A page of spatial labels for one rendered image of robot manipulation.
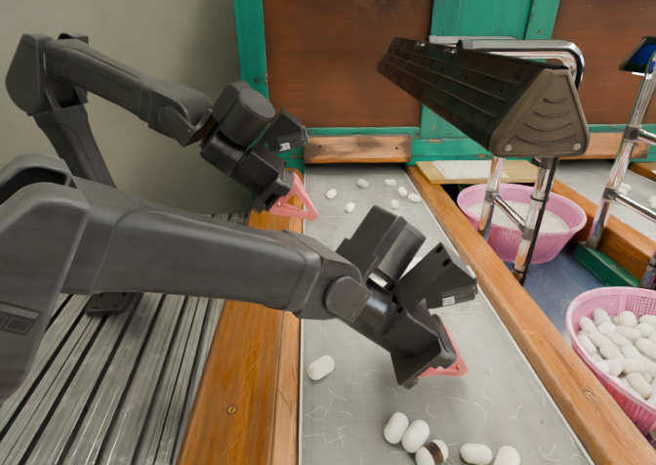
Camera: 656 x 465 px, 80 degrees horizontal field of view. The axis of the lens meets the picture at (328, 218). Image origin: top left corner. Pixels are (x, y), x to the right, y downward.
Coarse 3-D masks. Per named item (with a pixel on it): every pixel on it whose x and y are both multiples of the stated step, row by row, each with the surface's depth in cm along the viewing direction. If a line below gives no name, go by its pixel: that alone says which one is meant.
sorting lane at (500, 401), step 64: (320, 192) 102; (384, 192) 102; (320, 320) 59; (448, 320) 59; (320, 384) 48; (384, 384) 48; (448, 384) 48; (512, 384) 48; (320, 448) 41; (384, 448) 41; (448, 448) 41; (576, 448) 41
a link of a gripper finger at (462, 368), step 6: (450, 336) 44; (456, 348) 44; (456, 360) 46; (462, 360) 46; (462, 366) 47; (426, 372) 45; (432, 372) 46; (438, 372) 47; (444, 372) 47; (450, 372) 47; (456, 372) 48; (462, 372) 48
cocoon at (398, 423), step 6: (396, 414) 43; (402, 414) 43; (390, 420) 42; (396, 420) 42; (402, 420) 42; (390, 426) 41; (396, 426) 41; (402, 426) 42; (384, 432) 42; (390, 432) 41; (396, 432) 41; (402, 432) 41; (390, 438) 41; (396, 438) 41
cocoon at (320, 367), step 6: (318, 360) 49; (324, 360) 49; (330, 360) 49; (312, 366) 48; (318, 366) 48; (324, 366) 48; (330, 366) 49; (312, 372) 48; (318, 372) 48; (324, 372) 48; (312, 378) 48; (318, 378) 48
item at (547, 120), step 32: (384, 64) 80; (416, 64) 60; (448, 64) 48; (480, 64) 41; (512, 64) 35; (544, 64) 31; (416, 96) 55; (448, 96) 44; (480, 96) 37; (512, 96) 33; (544, 96) 30; (576, 96) 30; (480, 128) 35; (512, 128) 31; (544, 128) 31; (576, 128) 31
